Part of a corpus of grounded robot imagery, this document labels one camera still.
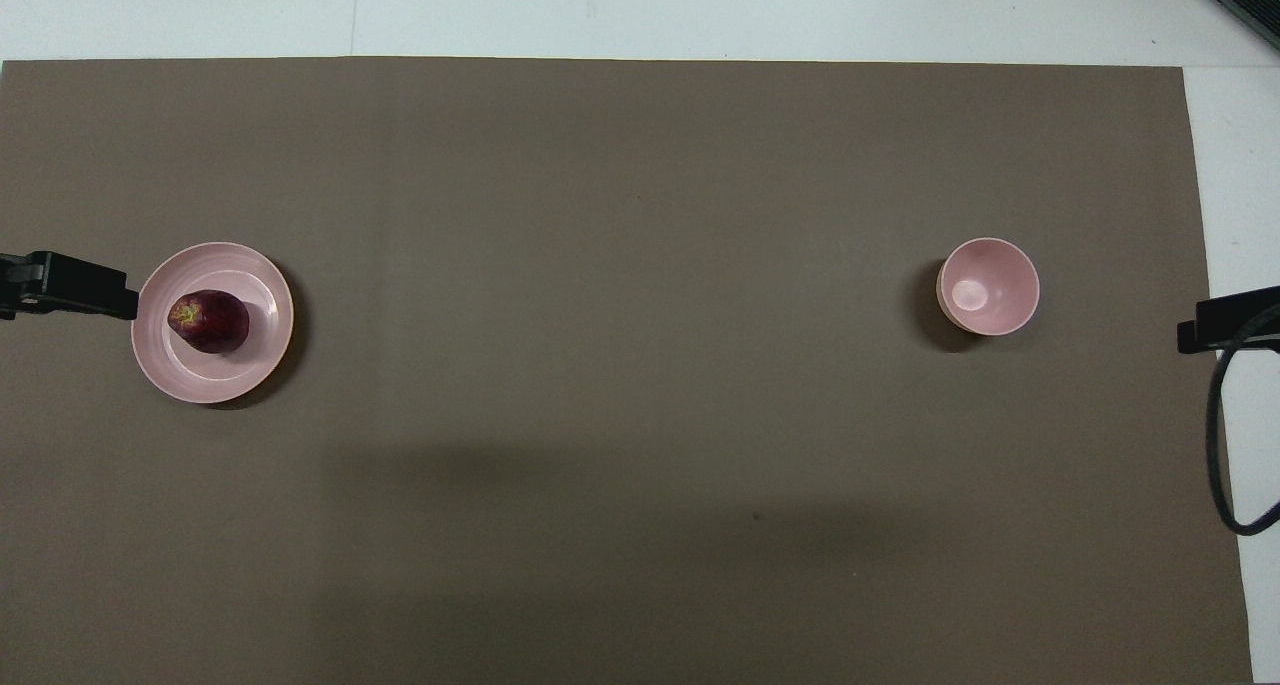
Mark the dark red apple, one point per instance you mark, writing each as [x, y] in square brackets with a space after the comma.
[212, 325]

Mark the brown table mat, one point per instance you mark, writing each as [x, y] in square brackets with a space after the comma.
[640, 365]

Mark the pink plate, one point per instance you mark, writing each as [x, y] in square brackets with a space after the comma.
[215, 375]

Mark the pink bowl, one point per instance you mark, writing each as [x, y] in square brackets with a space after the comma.
[990, 285]

